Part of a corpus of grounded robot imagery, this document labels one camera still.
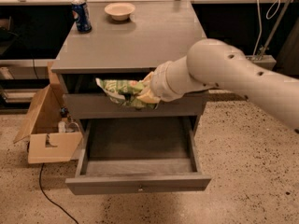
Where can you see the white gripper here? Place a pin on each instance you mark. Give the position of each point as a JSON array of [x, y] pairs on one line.
[[160, 80]]

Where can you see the green jalapeno chip bag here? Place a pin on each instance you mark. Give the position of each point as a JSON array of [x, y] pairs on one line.
[[124, 91]]

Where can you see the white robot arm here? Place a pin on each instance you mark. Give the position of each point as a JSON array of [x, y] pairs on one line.
[[210, 63]]

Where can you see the grey drawer cabinet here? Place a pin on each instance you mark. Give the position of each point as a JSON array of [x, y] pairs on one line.
[[156, 32]]

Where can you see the grey middle drawer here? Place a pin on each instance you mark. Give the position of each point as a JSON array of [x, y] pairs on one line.
[[99, 106]]

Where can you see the open grey bottom drawer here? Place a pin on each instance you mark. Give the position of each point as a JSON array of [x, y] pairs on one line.
[[138, 155]]

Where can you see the white ceramic bowl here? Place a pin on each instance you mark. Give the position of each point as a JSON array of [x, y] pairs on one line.
[[120, 11]]

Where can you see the blue pepsi can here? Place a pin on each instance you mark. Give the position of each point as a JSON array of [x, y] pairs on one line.
[[81, 16]]

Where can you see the open cardboard box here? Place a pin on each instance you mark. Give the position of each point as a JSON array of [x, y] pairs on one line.
[[52, 138]]

